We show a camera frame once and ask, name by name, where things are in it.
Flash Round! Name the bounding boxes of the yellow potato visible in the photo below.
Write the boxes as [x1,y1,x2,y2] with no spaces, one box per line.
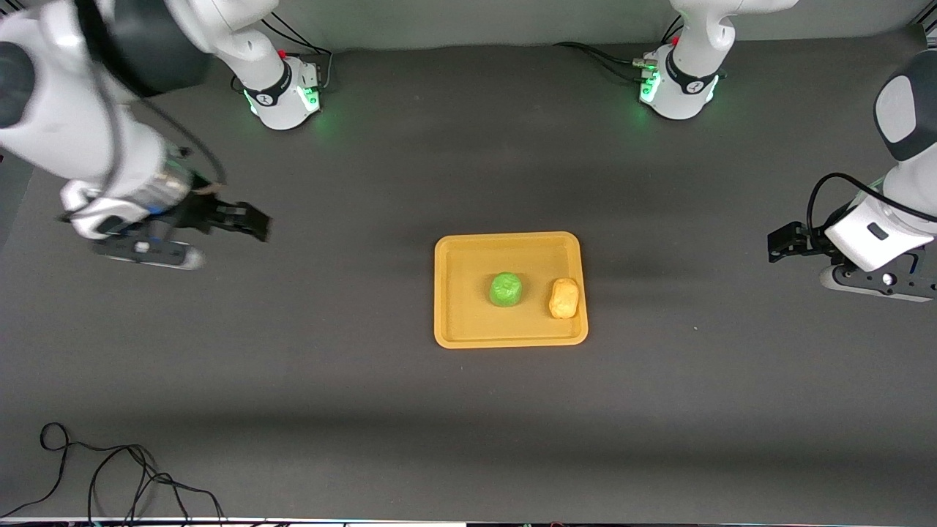
[548,277,581,320]

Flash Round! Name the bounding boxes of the black base cables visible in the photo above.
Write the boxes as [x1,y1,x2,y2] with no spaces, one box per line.
[552,15,685,83]
[231,13,335,94]

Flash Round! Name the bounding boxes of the black right base cables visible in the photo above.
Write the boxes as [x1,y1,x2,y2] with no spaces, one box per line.
[231,13,335,94]

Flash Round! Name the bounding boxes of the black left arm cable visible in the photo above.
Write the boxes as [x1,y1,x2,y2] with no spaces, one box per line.
[806,172,937,246]

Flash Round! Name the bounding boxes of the black left base cables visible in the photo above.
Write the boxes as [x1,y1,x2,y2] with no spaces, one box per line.
[552,15,685,83]

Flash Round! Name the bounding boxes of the green apple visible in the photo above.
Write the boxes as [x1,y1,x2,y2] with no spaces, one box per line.
[488,272,524,308]

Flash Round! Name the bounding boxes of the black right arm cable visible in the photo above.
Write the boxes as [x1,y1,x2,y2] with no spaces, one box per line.
[73,0,228,188]

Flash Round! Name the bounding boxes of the orange plastic tray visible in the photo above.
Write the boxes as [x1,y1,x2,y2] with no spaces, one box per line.
[433,231,589,350]

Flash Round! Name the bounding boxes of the thin black cable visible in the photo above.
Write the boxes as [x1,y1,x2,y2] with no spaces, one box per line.
[0,422,228,527]

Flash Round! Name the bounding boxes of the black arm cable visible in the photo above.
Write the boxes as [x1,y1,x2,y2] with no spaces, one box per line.
[806,172,937,246]
[73,0,228,188]

